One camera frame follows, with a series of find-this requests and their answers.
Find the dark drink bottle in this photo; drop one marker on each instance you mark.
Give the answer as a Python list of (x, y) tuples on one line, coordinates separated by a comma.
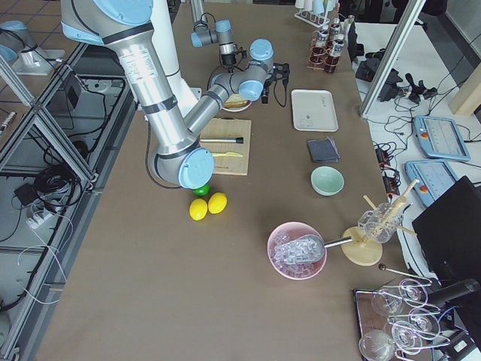
[(334, 29), (321, 39), (338, 45)]

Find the green lime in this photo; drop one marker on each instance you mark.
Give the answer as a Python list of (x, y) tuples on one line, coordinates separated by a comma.
[(202, 191)]

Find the copper wire bottle rack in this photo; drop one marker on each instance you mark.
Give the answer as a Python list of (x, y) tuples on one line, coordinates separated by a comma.
[(322, 60)]

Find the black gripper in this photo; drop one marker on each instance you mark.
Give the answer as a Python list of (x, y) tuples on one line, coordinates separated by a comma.
[(228, 59), (266, 92)]

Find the green bowl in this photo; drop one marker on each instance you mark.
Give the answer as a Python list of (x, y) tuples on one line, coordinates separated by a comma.
[(327, 181)]

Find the glass mug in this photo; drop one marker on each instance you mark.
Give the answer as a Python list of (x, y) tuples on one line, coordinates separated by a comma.
[(380, 224)]

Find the plain bread slice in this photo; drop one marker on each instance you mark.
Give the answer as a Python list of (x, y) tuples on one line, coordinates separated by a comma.
[(235, 101)]

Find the yellow lemon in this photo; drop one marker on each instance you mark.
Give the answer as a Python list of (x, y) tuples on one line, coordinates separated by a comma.
[(198, 209), (217, 203)]

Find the aluminium frame post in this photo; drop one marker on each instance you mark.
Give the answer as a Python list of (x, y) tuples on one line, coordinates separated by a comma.
[(394, 46)]

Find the white wire cup rack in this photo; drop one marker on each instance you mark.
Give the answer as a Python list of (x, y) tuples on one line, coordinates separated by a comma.
[(315, 12)]

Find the blue teach pendant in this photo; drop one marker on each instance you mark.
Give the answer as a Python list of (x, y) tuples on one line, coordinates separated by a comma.
[(435, 178), (440, 138)]

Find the pink ice bowl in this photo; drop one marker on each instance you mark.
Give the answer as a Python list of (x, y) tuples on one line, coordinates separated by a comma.
[(288, 232)]

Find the black device stand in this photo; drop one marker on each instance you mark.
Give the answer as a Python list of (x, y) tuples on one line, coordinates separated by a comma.
[(367, 68)]

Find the black glass tray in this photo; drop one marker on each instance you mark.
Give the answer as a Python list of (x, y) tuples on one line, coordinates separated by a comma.
[(397, 321)]

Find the black monitor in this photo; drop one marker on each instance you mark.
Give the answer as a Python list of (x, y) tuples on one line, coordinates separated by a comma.
[(449, 232)]

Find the wooden mug tree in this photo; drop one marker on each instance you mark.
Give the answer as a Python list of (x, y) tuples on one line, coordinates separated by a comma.
[(363, 251)]

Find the white pedestal column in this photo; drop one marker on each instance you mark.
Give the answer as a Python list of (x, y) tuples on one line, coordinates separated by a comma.
[(164, 44)]

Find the steel muddler black tip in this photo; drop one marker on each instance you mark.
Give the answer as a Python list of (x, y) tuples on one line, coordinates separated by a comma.
[(237, 140)]

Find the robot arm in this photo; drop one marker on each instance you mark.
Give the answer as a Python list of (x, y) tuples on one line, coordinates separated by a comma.
[(206, 31), (140, 34)]

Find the white plate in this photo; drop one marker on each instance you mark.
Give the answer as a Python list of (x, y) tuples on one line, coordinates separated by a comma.
[(237, 109)]

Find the metal ice scoop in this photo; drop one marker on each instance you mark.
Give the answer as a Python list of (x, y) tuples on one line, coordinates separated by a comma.
[(306, 249)]

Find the yellow plastic knife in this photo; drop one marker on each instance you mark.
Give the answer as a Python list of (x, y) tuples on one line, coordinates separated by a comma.
[(227, 154)]

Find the cream rabbit tray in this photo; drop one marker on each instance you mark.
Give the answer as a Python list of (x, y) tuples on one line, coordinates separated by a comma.
[(313, 110)]

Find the wooden cutting board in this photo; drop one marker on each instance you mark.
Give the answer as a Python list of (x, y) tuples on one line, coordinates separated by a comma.
[(229, 128)]

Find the grey folded cloth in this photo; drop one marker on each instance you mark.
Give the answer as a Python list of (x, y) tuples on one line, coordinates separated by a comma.
[(324, 150)]

